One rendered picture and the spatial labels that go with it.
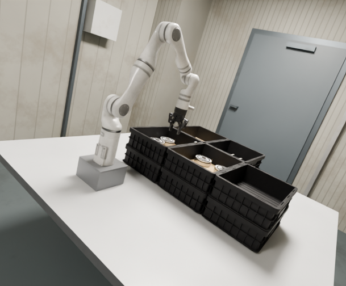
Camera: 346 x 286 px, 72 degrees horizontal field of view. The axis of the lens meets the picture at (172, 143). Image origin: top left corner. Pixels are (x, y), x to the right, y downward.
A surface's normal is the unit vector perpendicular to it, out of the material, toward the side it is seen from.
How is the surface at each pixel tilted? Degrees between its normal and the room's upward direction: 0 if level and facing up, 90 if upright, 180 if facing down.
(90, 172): 90
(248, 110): 90
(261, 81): 90
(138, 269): 0
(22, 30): 90
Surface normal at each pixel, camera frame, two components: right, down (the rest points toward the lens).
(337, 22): -0.58, 0.08
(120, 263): 0.28, -0.92
